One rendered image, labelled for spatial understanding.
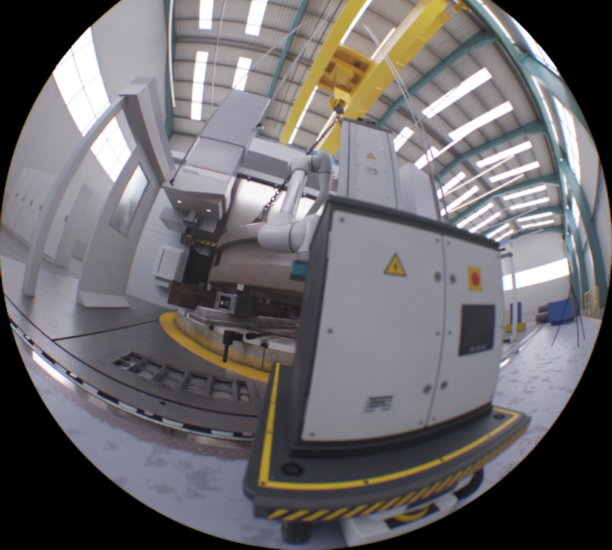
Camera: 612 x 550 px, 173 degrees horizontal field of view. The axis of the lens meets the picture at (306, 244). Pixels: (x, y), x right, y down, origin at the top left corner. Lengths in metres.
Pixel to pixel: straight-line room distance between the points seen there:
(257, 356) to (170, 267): 3.58
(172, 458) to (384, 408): 0.69
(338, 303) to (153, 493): 0.73
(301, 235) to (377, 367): 0.72
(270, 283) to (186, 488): 2.22
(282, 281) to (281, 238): 1.45
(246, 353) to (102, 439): 1.58
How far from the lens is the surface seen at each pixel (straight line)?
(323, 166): 1.37
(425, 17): 11.48
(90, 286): 3.09
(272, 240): 1.02
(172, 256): 5.12
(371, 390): 0.39
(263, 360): 1.99
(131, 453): 0.86
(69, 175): 2.50
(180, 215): 4.74
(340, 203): 0.40
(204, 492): 0.76
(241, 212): 5.65
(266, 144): 8.99
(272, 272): 2.49
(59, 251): 6.27
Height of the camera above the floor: 0.61
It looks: 20 degrees up
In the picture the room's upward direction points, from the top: 9 degrees clockwise
